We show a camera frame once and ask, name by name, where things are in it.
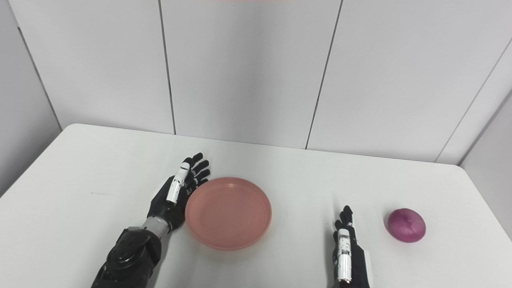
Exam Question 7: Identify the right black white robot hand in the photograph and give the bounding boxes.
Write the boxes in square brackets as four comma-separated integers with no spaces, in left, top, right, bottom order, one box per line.
[332,205,374,288]

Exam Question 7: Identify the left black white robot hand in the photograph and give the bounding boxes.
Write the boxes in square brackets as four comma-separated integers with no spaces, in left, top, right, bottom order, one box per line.
[147,152,211,232]

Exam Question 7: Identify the purple red onion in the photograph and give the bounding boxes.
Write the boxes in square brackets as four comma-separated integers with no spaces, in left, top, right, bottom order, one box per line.
[386,208,427,243]

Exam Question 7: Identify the pink round plate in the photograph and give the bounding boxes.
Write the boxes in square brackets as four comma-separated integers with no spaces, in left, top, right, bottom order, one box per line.
[185,177,273,251]

